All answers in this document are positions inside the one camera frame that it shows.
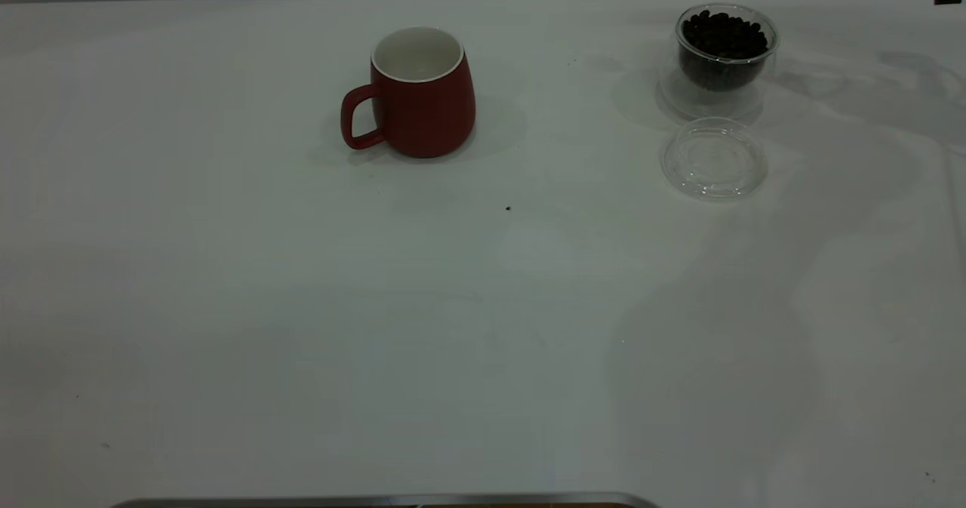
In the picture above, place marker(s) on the pile of coffee beans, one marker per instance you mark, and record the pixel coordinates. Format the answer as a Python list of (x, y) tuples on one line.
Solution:
[(724, 40)]

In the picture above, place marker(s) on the clear round glass lid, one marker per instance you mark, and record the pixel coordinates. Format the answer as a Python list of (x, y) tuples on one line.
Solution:
[(713, 164)]

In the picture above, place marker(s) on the clear double-wall glass cup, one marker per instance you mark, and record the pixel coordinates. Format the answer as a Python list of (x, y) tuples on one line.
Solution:
[(717, 100)]

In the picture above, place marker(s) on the red ceramic mug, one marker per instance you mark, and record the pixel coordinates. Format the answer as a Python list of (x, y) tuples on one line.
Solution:
[(430, 115)]

